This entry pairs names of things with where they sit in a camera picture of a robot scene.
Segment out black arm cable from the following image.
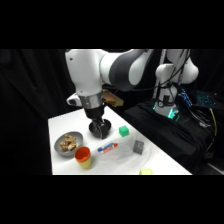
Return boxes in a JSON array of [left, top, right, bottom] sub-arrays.
[[128, 49, 192, 101]]

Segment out yellow-green block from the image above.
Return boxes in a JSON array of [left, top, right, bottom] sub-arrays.
[[138, 167, 155, 176]]

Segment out teal backlit keyboard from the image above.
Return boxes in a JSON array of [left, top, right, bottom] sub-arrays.
[[195, 90, 219, 108]]

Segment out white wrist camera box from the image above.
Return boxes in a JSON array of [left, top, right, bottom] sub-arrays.
[[66, 92, 83, 107]]

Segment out gray bowl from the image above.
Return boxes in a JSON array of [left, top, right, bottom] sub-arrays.
[[53, 130, 86, 158]]

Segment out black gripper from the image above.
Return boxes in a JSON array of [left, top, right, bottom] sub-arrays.
[[83, 105, 109, 140]]

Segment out green cube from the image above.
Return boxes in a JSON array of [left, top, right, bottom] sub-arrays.
[[118, 125, 131, 138]]

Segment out gray block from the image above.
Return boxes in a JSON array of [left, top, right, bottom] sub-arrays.
[[132, 139, 146, 156]]

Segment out orange and yellow cup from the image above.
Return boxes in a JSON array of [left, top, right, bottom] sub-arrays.
[[73, 145, 93, 170]]

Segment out black robot stand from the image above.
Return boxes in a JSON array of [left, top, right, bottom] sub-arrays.
[[122, 99, 216, 175]]

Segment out brown food pieces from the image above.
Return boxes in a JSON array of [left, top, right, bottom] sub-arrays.
[[59, 133, 79, 152]]

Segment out brown wrist mount board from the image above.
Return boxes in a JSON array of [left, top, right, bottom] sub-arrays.
[[101, 89, 125, 108]]

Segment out blue pen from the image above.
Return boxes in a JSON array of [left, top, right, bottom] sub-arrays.
[[96, 141, 115, 153]]

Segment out black bowl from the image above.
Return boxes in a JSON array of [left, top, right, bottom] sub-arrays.
[[88, 118, 113, 140]]

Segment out yellow cable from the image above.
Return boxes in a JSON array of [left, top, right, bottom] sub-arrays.
[[209, 107, 218, 137]]

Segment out red pen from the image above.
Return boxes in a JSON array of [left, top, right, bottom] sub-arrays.
[[101, 143, 119, 155]]

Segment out black curtain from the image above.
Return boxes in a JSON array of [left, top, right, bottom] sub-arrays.
[[0, 49, 224, 176]]

